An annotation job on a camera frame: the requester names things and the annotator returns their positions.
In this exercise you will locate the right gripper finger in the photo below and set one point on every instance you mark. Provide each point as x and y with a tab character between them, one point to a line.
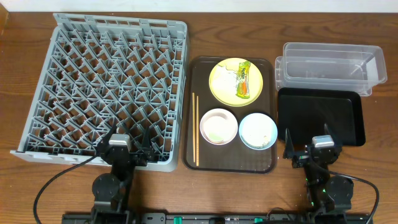
327	130
289	147

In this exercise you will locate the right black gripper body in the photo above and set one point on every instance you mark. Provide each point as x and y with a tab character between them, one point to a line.
300	161

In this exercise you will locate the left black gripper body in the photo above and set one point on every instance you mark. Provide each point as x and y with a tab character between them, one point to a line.
123	152

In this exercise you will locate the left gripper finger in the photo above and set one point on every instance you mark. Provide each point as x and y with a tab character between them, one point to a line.
104	143
146	143

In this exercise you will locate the light blue bowl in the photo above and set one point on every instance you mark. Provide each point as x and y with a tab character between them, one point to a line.
258	131

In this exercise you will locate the white pink-rimmed bowl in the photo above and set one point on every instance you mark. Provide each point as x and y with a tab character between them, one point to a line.
218	126

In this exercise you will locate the green orange snack wrapper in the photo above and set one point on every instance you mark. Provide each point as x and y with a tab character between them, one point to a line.
242	88

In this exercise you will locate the clear plastic wrap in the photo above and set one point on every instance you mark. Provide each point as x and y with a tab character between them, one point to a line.
225	79

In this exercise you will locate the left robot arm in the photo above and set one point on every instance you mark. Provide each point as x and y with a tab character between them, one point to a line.
111	190

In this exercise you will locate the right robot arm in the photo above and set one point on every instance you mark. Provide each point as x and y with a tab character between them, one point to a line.
330	195

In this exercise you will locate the black rectangular waste tray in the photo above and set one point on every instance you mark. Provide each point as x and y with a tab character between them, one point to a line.
304	112

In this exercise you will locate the grey plastic dishwasher rack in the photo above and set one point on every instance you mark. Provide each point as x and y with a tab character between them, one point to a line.
104	71

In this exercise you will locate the clear plastic waste bin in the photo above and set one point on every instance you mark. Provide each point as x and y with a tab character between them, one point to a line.
343	67

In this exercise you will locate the dark brown serving tray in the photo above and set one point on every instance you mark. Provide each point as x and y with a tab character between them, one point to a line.
234	156

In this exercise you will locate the wooden chopstick left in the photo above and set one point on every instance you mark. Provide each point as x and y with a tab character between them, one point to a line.
193	127

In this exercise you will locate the wooden chopstick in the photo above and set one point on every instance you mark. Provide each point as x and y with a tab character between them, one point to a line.
197	132
193	127

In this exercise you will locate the wooden chopstick right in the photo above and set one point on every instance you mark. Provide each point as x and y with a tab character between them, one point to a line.
197	132

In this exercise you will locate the yellow round plate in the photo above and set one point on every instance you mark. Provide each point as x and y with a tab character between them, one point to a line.
229	97

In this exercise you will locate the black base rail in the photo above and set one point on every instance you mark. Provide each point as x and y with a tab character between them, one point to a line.
156	218

